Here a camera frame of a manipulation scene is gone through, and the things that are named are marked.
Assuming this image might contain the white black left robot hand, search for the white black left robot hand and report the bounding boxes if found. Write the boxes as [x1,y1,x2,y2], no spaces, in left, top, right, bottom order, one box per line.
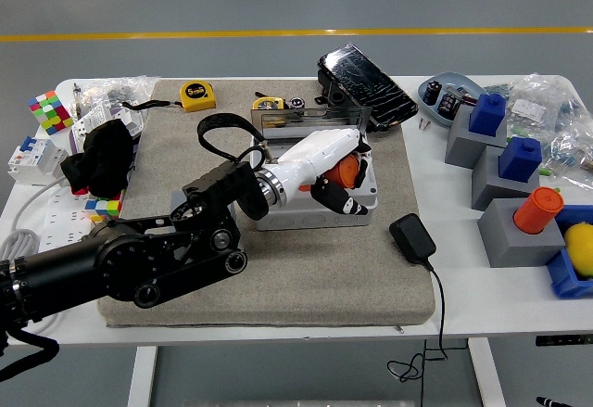
[271,128,374,217]

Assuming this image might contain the orange cylinder battery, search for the orange cylinder battery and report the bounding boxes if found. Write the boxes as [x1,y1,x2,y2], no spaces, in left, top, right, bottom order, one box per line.
[512,187,565,235]
[325,154,361,190]

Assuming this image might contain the grey junction box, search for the grey junction box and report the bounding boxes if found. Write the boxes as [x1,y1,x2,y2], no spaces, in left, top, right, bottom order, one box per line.
[249,105,380,232]

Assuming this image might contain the black box with cracked lid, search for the black box with cracked lid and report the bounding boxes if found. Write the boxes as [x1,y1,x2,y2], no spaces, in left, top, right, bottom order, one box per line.
[317,44,420,134]

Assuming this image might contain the blue block battery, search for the blue block battery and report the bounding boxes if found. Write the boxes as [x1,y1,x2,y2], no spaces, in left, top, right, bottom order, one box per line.
[498,136,543,184]
[468,94,508,137]

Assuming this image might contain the black table control panel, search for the black table control panel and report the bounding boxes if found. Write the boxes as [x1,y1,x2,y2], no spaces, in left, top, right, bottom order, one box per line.
[536,334,593,347]

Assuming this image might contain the white table leg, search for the white table leg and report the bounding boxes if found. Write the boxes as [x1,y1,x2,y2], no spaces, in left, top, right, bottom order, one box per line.
[127,345,158,407]
[467,337,507,407]

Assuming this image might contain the grey-brown fabric mat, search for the grey-brown fabric mat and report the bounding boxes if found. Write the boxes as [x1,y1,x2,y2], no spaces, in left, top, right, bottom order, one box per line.
[97,77,437,329]

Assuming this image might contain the blue plastic bin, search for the blue plastic bin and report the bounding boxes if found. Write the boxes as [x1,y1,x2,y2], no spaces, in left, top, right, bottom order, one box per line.
[545,205,593,300]

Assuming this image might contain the black power adapter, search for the black power adapter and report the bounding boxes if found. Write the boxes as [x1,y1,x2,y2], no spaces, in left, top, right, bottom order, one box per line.
[389,213,437,267]

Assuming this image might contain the grey block holder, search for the grey block holder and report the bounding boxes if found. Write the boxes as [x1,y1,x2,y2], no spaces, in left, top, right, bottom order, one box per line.
[170,187,241,260]
[471,145,541,211]
[477,197,569,269]
[445,104,509,171]

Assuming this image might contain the blue-grey oval tray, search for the blue-grey oval tray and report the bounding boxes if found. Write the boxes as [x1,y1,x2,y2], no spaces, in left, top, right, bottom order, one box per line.
[418,71,487,130]

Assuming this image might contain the yellow lemon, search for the yellow lemon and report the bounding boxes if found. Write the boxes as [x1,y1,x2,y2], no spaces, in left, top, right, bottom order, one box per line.
[563,223,593,281]

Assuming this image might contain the dark silver electronic component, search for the dark silver electronic component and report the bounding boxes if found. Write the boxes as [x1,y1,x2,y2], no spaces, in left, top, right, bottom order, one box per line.
[456,85,481,108]

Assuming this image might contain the white purple carton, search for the white purple carton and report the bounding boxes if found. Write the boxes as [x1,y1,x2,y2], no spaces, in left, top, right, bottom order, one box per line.
[109,105,145,138]

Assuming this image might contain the clear plastic bag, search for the clear plastic bag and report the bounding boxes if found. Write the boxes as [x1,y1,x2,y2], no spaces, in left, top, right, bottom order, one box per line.
[76,76,161,121]

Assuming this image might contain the black cloth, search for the black cloth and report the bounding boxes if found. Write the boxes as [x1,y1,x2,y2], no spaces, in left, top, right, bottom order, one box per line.
[60,118,136,197]

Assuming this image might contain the clear bags of small parts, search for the clear bags of small parts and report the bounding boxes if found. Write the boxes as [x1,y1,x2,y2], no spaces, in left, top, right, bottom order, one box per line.
[484,72,593,181]

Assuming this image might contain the white power strip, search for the white power strip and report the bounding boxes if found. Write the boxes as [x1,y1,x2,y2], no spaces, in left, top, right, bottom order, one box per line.
[39,184,94,248]

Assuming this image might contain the white circuit breaker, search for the white circuit breaker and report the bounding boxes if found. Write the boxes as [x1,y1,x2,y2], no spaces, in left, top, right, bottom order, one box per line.
[6,135,70,189]

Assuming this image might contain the yellow tape measure, black strap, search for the yellow tape measure, black strap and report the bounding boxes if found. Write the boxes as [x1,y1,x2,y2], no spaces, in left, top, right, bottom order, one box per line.
[122,81,218,114]

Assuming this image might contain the black adapter cord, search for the black adapter cord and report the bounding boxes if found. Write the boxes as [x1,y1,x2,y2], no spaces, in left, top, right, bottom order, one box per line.
[386,261,469,407]

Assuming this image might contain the white wall socket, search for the white wall socket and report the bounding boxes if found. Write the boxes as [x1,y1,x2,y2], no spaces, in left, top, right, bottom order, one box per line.
[72,117,101,148]

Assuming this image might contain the white power cable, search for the white power cable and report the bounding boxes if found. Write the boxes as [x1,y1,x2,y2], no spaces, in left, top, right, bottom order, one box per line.
[0,179,64,334]

